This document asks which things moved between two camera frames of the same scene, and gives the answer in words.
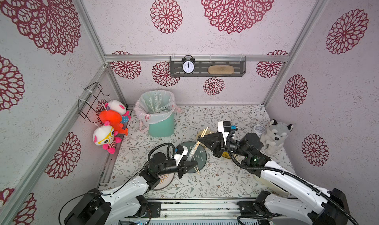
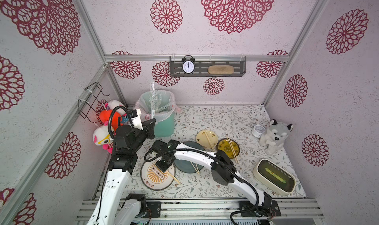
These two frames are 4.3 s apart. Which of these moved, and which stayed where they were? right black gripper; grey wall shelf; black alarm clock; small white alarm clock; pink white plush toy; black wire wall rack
Moved: right black gripper
Stayed: pink white plush toy; black wire wall rack; grey wall shelf; small white alarm clock; black alarm clock
